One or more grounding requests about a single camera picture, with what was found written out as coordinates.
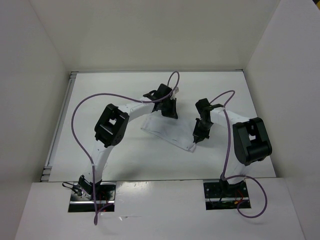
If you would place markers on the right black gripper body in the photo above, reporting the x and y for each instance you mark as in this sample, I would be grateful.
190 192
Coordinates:
207 124

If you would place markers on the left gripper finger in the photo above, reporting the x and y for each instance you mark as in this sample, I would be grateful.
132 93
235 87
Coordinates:
168 113
173 105

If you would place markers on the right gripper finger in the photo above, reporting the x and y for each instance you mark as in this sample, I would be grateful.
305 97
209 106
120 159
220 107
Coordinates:
204 134
196 131

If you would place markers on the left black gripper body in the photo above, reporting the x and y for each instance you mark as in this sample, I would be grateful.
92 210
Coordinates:
165 102

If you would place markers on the white skirt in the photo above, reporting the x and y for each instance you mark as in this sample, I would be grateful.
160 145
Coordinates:
178 132

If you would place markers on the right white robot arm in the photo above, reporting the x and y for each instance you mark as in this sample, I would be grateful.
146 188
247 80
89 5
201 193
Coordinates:
247 143

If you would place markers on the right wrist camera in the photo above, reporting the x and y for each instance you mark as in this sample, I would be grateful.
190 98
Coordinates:
204 105

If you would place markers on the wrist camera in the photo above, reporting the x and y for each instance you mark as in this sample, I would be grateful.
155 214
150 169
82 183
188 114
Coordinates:
163 92
204 105

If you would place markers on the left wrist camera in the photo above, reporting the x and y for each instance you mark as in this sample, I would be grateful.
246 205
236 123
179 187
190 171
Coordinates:
163 92

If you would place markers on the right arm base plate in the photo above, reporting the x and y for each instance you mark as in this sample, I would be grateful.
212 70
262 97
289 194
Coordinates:
220 195

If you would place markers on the aluminium table frame rail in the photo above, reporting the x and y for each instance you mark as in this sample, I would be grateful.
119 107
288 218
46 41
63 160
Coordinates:
46 172

